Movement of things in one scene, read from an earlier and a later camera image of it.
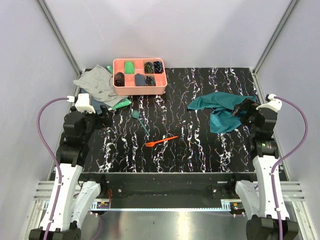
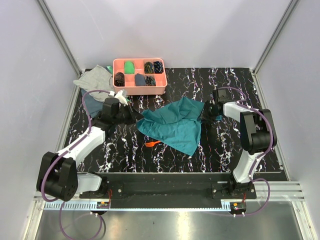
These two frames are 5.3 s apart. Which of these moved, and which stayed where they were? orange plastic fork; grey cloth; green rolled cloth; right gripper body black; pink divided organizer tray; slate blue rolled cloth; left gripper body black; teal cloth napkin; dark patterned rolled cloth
Moved: teal cloth napkin; right gripper body black; left gripper body black
Stayed: pink divided organizer tray; slate blue rolled cloth; green rolled cloth; orange plastic fork; dark patterned rolled cloth; grey cloth
